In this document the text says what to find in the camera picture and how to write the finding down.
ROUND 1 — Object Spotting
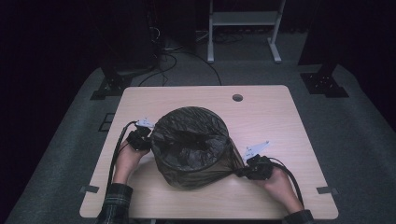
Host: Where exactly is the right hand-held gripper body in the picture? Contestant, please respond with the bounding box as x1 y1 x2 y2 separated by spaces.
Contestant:
242 140 276 181

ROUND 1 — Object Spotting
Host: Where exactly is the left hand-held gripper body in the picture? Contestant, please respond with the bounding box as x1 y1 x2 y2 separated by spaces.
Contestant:
125 117 156 152

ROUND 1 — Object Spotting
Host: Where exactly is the black plastic garbage bag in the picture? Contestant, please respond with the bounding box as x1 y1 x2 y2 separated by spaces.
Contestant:
149 105 246 190

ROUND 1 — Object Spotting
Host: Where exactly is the person's left hand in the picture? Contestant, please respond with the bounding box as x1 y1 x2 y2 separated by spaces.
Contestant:
112 140 151 186

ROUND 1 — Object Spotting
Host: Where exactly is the person's right hand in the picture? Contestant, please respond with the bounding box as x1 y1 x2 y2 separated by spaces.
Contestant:
255 167 304 216

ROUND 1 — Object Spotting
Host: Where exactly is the black stand base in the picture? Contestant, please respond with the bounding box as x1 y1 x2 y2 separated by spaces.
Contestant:
90 59 157 101
298 62 349 99

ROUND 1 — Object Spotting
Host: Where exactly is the grey tape strip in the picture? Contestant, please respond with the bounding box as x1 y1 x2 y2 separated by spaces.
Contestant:
78 185 100 194
316 186 339 196

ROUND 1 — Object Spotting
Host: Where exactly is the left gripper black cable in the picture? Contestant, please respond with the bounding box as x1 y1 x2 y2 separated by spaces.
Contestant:
106 119 138 189

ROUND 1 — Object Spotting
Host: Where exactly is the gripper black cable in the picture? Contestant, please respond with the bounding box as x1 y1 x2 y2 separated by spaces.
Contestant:
106 119 138 189
268 156 304 207

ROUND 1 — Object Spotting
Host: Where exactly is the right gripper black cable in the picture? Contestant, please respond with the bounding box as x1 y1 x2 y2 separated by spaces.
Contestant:
268 156 304 207

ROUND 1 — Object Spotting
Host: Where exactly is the looped black floor cable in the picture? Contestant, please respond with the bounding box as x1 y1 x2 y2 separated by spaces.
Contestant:
138 51 178 88

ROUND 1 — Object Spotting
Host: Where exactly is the long black floor cable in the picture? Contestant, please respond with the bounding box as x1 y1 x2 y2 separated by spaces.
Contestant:
174 50 223 87

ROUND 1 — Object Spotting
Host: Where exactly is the tangled cable bundle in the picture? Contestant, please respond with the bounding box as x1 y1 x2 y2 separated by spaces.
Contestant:
214 31 246 45

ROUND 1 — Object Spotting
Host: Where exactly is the white metal stand frame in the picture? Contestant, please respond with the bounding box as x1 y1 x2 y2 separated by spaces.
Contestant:
206 0 287 64

